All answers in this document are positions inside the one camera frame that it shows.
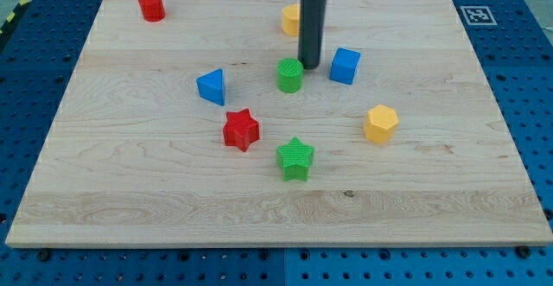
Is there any yellow black hazard tape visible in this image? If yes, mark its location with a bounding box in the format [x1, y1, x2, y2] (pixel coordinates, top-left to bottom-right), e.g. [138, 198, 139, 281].
[1, 0, 32, 37]

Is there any green star block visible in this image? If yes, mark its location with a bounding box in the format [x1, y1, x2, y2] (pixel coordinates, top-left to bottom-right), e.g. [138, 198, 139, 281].
[276, 137, 315, 181]

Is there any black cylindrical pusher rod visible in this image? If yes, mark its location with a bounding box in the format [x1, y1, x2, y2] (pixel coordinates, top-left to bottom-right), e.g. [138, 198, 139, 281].
[297, 0, 327, 69]

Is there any yellow cylinder block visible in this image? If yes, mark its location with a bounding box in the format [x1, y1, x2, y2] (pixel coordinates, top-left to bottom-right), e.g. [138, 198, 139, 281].
[281, 3, 300, 36]

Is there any red star block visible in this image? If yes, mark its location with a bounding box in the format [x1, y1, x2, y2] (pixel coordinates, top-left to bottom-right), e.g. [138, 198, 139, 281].
[223, 108, 260, 152]

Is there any light wooden board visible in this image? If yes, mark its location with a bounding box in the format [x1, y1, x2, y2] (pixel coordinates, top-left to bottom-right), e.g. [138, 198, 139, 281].
[6, 0, 552, 248]

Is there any blue triangle block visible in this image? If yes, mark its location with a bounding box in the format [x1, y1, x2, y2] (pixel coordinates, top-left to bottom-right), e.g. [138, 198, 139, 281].
[196, 68, 225, 106]

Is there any red cylinder block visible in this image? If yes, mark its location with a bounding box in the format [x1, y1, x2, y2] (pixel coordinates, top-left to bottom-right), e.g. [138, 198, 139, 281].
[137, 0, 165, 22]

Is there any blue cube block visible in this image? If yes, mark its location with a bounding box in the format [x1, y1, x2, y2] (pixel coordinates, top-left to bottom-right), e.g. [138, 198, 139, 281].
[329, 48, 361, 85]

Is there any green cylinder block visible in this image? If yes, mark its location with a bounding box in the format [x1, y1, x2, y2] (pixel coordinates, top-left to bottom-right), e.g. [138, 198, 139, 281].
[276, 58, 303, 93]

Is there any yellow hexagon block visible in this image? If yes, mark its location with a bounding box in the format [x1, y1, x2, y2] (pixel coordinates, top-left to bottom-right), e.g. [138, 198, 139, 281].
[363, 105, 399, 143]

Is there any white fiducial marker tag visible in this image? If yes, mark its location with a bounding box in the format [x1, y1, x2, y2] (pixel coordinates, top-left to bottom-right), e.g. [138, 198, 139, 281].
[461, 5, 497, 26]

